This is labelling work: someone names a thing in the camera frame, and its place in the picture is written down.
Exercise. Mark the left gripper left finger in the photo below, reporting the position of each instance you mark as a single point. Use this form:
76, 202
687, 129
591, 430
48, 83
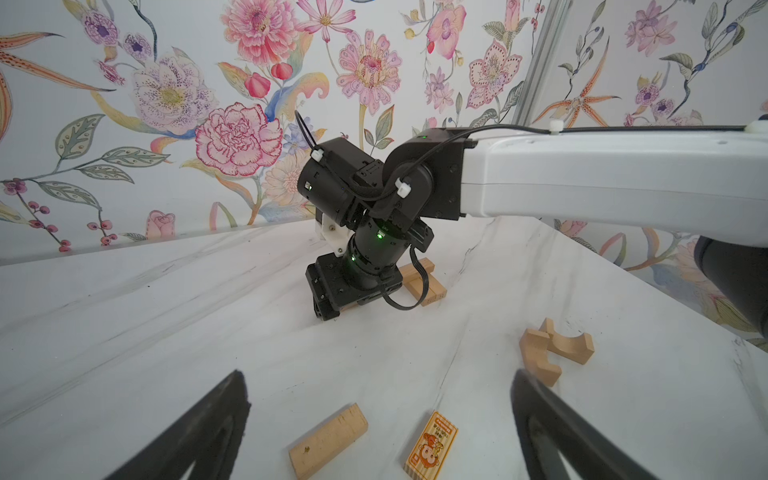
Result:
201, 444

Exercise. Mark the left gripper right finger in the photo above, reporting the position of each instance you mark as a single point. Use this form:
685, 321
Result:
555, 439

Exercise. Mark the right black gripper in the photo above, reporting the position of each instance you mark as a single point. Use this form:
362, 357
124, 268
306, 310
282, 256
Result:
337, 283

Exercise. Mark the long wood block diagonal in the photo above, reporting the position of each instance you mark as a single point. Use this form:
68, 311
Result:
319, 447

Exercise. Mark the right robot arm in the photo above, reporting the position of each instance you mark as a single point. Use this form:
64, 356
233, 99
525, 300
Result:
710, 181

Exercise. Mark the wood arch block left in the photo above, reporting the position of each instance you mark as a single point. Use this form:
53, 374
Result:
534, 346

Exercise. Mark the wood arch block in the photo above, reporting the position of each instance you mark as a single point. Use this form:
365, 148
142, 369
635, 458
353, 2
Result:
534, 346
578, 349

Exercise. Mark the wood arch block right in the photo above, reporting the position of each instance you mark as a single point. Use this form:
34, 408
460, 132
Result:
578, 349

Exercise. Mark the printed wood block upper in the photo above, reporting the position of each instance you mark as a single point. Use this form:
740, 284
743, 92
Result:
428, 455

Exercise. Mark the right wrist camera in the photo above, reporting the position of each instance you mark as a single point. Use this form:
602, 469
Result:
336, 236

